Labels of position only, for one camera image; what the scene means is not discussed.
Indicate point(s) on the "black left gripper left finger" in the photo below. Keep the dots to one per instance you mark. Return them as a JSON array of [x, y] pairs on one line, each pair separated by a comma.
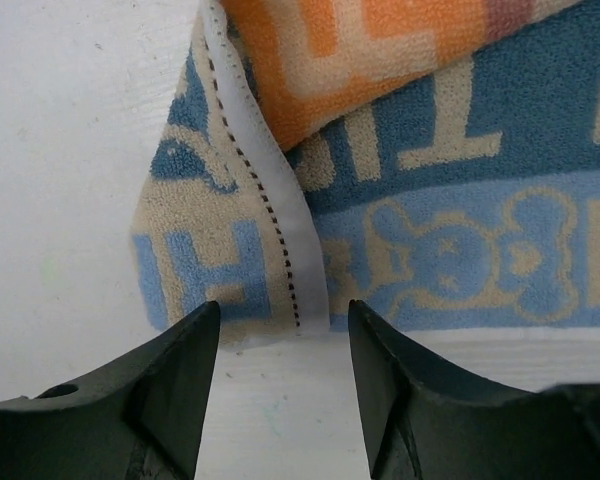
[[139, 416]]

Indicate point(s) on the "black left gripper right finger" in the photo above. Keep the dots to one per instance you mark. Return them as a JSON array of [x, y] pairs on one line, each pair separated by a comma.
[[424, 417]]

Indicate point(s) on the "printed patterned towel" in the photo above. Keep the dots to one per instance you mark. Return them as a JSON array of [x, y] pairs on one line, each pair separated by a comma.
[[466, 200]]

